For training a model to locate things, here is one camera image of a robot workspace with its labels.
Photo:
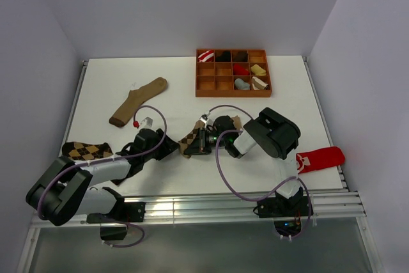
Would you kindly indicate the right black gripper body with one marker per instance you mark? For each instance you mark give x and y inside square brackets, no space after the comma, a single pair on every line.
[213,137]

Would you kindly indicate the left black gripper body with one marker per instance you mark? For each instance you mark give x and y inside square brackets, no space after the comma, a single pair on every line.
[150,155]

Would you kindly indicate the beige argyle sock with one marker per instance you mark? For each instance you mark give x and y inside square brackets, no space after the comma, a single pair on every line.
[184,142]

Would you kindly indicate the grey sock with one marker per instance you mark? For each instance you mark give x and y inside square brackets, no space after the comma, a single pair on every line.
[240,84]

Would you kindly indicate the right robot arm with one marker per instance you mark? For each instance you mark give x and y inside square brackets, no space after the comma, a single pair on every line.
[276,135]

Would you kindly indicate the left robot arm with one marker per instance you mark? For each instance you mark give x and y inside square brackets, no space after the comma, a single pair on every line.
[67,188]

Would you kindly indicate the orange compartment tray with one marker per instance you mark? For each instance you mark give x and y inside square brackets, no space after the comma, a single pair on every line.
[216,79]

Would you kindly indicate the white brown rolled sock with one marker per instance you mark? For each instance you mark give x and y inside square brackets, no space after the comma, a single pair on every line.
[259,84]

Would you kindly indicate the yellow rolled sock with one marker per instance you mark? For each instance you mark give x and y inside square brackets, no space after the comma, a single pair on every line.
[258,70]

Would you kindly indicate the black rolled sock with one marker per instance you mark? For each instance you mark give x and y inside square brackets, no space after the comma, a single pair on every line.
[224,56]

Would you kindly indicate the dark argyle sock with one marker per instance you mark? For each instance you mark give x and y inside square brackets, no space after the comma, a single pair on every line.
[86,151]

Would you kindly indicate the red white striped rolled sock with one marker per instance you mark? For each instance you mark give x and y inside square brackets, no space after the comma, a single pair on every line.
[206,56]

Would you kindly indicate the dark brown rolled sock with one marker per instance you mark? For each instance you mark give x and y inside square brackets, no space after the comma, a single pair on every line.
[241,56]

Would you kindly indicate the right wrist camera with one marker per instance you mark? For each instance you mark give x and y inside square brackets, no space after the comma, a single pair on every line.
[205,118]

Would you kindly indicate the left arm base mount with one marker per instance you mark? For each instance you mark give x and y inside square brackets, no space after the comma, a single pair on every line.
[117,224]

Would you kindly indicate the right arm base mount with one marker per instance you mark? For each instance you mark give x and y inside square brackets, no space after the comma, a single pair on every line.
[291,210]

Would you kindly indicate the aluminium frame rail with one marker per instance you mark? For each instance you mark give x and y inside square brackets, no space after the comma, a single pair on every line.
[214,208]

